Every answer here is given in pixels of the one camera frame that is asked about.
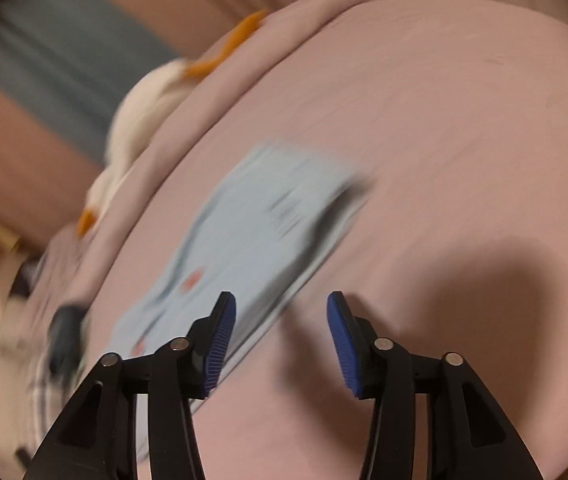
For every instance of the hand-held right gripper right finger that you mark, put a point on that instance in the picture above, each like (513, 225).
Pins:
(344, 345)

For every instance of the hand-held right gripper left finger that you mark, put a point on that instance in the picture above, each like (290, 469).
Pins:
(221, 340)

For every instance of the light blue denim pants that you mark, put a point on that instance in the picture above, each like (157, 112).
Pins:
(244, 240)

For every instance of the folded dark blue jeans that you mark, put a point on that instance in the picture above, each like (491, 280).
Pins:
(64, 330)

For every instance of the plaid pillow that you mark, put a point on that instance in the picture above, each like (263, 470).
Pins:
(44, 395)

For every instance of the pink bed sheet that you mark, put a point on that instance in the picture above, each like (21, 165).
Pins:
(464, 160)

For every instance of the white goose plush toy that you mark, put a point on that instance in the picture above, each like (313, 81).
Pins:
(139, 110)

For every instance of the pink curtain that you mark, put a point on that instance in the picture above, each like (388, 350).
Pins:
(14, 150)

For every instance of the pink duvet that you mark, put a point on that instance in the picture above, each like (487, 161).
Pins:
(284, 25)

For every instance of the blue curtain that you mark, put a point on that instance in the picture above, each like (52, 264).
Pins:
(64, 60)

